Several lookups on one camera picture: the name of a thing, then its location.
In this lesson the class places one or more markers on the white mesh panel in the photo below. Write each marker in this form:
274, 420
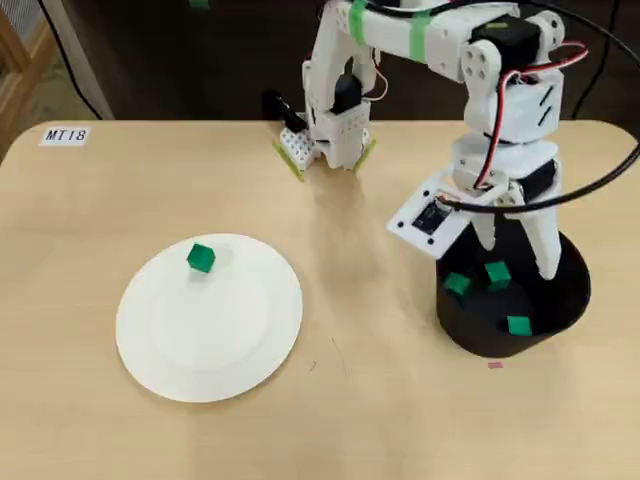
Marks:
25, 20

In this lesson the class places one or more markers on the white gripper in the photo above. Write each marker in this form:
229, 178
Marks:
531, 186

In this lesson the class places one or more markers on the black pot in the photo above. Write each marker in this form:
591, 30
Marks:
500, 345

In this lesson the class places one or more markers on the white MT18 label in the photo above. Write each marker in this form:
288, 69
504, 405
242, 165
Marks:
65, 135

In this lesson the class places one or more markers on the green cube block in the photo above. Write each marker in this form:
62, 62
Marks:
457, 284
200, 257
519, 325
496, 276

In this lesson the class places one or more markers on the small green tape piece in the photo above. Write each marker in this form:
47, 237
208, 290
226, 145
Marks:
200, 3

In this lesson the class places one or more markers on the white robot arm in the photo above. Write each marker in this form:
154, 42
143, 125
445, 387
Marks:
390, 35

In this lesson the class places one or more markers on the small pink tape mark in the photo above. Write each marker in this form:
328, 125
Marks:
496, 365

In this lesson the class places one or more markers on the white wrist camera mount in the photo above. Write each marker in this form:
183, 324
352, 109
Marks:
405, 222

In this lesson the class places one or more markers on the white paper plate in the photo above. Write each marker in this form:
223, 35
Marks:
240, 360

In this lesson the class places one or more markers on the wooden furniture frame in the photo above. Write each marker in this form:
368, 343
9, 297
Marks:
25, 75

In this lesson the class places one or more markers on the green tape strip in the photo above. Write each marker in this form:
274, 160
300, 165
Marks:
357, 20
420, 37

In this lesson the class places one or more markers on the yellow-green base board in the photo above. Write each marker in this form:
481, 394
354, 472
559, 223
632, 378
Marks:
292, 167

